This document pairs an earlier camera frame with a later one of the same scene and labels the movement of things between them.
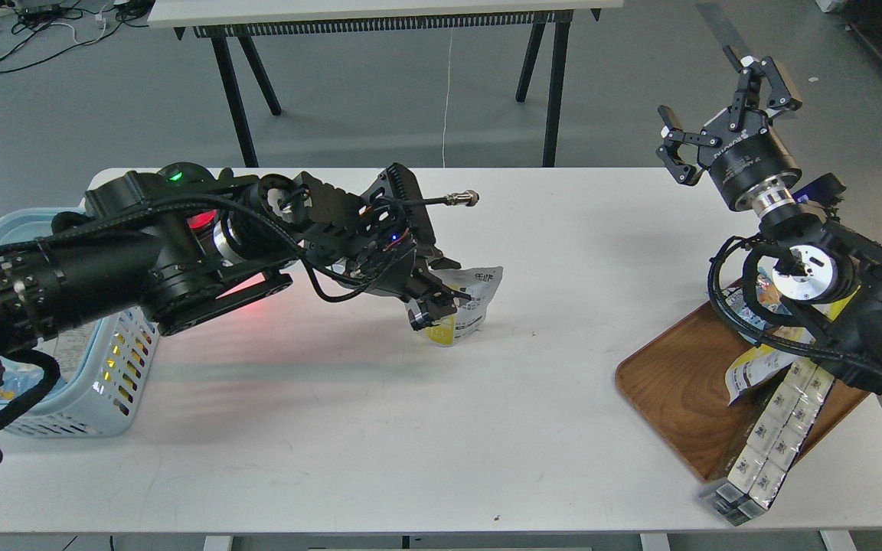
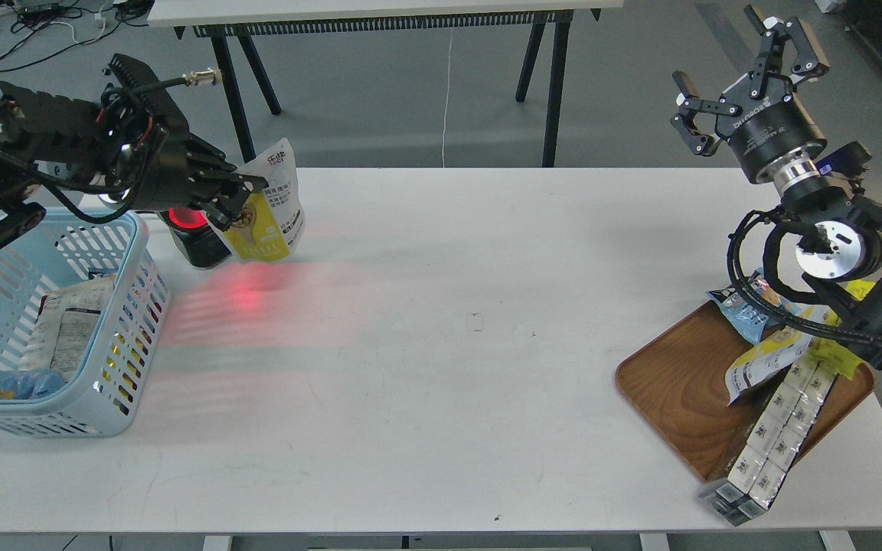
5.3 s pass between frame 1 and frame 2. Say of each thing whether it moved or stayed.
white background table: stayed
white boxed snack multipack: stayed
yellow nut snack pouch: moved
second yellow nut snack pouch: stayed
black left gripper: moved
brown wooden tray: stayed
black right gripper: moved
